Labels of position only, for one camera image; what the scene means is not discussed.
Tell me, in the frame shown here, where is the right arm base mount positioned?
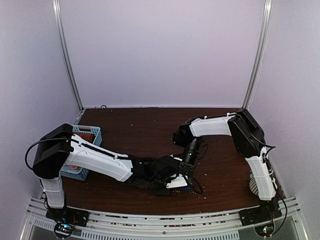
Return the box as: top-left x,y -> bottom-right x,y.
239,206 -> 282,238

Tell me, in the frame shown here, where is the blue towel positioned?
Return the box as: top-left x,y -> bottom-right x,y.
178,176 -> 194,191

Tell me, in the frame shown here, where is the front aluminium rail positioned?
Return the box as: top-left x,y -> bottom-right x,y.
18,197 -> 310,240

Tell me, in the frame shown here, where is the left aluminium frame post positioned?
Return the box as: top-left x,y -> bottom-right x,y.
52,0 -> 84,112

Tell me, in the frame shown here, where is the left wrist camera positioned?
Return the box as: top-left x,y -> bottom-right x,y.
166,175 -> 188,189

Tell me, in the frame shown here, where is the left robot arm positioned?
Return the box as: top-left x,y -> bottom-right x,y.
26,123 -> 187,222

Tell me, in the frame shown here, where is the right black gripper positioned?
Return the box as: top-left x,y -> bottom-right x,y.
179,137 -> 202,178

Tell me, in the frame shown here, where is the grey striped mug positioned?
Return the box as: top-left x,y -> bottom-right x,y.
249,175 -> 259,196

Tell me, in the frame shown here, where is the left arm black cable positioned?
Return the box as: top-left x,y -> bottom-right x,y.
124,154 -> 203,196

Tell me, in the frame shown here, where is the dark red rolled towel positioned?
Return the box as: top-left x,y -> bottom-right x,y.
76,132 -> 95,143

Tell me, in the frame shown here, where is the orange bunny pattern towel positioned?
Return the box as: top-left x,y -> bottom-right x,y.
67,165 -> 80,171

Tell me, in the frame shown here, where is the light blue plastic basket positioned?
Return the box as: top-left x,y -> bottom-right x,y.
60,125 -> 103,181

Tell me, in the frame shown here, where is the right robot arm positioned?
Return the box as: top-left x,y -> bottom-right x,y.
172,109 -> 280,221

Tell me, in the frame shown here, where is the aluminium frame post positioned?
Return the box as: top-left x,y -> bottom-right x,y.
52,0 -> 84,112
242,0 -> 274,109

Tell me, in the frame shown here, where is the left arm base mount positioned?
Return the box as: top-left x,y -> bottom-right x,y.
45,207 -> 89,239

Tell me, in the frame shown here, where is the right aluminium frame post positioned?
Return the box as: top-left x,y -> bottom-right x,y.
242,0 -> 274,109

